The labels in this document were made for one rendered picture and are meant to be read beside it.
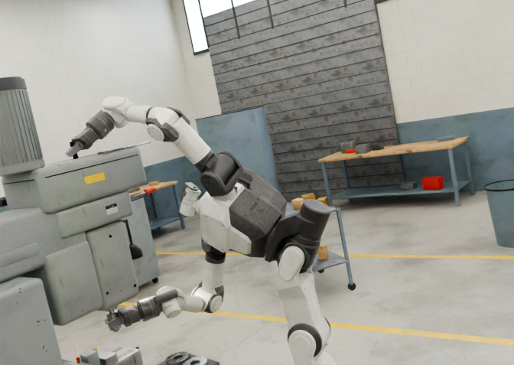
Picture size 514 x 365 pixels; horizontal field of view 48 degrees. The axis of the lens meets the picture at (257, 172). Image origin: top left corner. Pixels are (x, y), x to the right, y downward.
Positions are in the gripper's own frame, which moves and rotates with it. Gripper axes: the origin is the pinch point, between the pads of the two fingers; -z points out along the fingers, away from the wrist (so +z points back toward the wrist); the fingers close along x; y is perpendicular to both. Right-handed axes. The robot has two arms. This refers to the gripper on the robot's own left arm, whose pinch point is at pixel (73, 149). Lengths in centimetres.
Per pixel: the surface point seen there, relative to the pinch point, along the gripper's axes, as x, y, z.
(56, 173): -17.3, 1.2, -15.0
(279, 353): 141, -252, 52
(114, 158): -10.5, -10.6, 6.4
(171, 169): 800, -305, 348
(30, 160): -15.6, 10.3, -18.1
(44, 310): -33, -24, -51
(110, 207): -11.2, -23.0, -7.9
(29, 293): -34, -17, -50
